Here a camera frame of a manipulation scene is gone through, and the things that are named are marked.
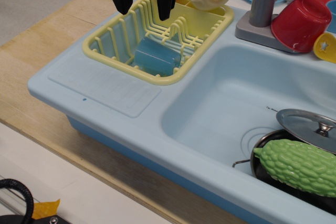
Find blue plastic cup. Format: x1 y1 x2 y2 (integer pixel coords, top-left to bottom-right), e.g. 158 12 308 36
133 37 182 77

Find red plastic cup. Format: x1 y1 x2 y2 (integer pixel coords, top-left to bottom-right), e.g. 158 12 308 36
271 0 332 53

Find yellow dish rack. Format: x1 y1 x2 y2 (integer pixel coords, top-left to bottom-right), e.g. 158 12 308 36
82 0 234 85

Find grey toy faucet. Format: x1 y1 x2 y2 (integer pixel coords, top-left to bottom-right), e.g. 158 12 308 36
235 0 296 54

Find light blue toy sink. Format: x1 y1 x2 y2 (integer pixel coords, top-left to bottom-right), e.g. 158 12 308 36
27 23 335 223

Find yellow star scoop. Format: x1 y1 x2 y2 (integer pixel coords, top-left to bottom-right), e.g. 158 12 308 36
313 33 336 63

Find steel pot lid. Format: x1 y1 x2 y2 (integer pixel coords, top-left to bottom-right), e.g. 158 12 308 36
276 109 335 154

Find green bitter gourd toy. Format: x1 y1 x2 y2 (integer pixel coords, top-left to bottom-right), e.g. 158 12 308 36
253 139 335 198

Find yellow tape piece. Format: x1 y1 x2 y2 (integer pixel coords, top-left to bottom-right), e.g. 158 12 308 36
31 199 60 220

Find black device base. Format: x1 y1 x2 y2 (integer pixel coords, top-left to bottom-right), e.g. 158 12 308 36
1 215 70 224

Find steel pot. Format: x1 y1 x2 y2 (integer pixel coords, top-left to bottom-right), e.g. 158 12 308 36
233 130 335 215

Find black braided cable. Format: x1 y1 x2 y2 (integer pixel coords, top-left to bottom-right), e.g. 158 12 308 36
0 178 35 221

